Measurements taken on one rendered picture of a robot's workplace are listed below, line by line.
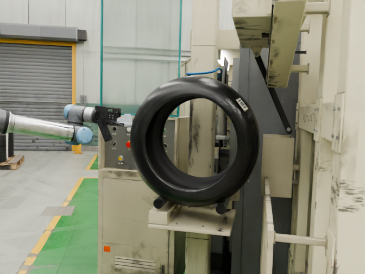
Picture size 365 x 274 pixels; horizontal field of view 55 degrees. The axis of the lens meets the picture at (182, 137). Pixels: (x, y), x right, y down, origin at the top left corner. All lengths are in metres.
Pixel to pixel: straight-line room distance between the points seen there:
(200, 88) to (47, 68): 9.57
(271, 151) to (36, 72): 9.62
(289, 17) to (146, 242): 1.74
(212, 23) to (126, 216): 1.36
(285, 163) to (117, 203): 1.19
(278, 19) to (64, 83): 9.78
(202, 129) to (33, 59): 9.39
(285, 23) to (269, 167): 0.79
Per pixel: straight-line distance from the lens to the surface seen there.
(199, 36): 1.91
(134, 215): 2.43
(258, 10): 1.27
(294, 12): 1.21
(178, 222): 1.66
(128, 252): 2.53
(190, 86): 1.48
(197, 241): 2.01
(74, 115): 1.76
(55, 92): 10.81
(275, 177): 1.81
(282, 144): 1.79
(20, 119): 1.58
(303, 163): 1.82
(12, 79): 11.11
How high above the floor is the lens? 1.33
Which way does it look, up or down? 5 degrees down
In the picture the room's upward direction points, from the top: 2 degrees clockwise
